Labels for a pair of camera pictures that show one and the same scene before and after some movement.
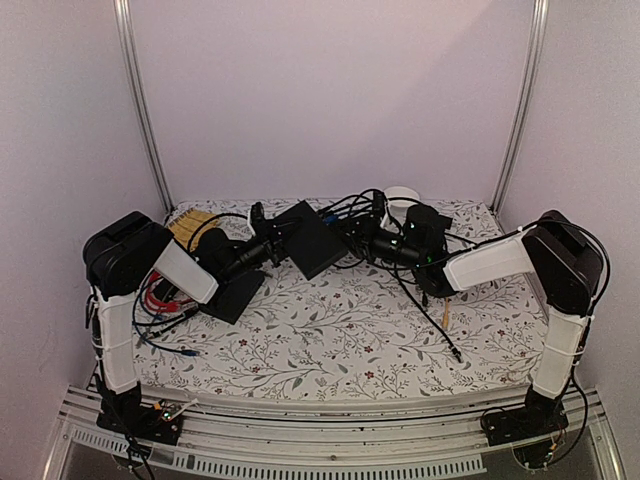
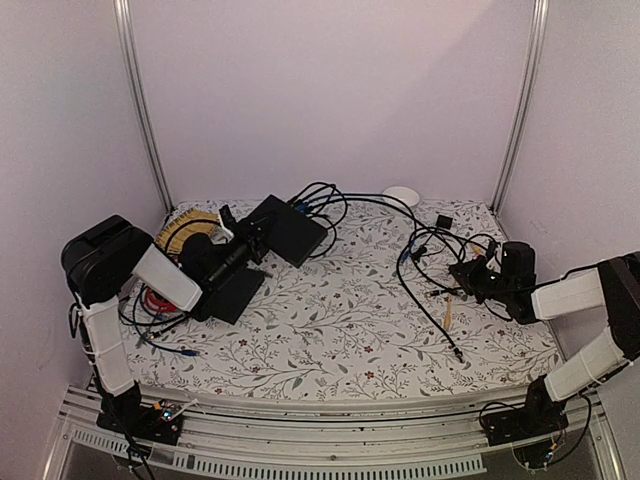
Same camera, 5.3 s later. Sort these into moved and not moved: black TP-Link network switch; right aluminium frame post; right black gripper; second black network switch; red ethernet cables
Moved: right black gripper; black TP-Link network switch
Not moved: red ethernet cables; right aluminium frame post; second black network switch
